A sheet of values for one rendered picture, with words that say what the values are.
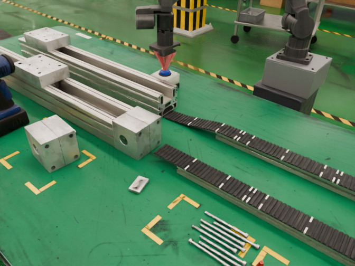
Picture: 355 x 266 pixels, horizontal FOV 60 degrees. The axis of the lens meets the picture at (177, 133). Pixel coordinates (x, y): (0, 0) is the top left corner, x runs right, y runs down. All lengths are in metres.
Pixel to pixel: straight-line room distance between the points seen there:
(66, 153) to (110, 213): 0.22
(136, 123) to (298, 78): 0.65
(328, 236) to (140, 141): 0.48
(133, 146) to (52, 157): 0.21
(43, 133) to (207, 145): 0.45
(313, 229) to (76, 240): 0.49
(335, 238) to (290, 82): 0.67
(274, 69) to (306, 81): 0.13
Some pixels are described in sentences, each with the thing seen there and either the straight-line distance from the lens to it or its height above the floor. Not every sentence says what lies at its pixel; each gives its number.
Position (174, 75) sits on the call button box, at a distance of 1.16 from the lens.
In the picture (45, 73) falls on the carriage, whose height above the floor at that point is 0.90.
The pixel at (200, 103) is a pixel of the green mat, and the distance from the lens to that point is 1.11.
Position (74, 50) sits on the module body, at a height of 0.86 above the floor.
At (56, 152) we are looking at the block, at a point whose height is 0.83.
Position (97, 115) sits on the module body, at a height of 0.86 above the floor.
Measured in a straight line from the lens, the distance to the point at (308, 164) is 0.87.
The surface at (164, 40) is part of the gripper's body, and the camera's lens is 1.09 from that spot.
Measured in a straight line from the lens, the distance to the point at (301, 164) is 0.86.
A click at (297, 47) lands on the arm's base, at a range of 1.24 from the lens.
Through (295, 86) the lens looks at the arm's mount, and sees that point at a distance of 1.24.
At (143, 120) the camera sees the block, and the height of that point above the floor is 0.87.
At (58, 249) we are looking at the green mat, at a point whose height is 0.78.
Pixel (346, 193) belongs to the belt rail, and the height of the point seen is 0.79.
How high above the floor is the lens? 1.34
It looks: 36 degrees down
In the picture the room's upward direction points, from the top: 1 degrees clockwise
